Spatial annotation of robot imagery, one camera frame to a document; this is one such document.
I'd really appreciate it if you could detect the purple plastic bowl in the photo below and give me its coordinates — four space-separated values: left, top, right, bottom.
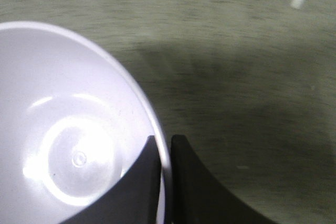
1 21 172 223

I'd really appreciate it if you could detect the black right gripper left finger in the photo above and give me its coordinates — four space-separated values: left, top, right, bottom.
64 136 161 224

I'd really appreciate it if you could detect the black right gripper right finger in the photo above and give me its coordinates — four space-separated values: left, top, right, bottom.
171 135 270 223

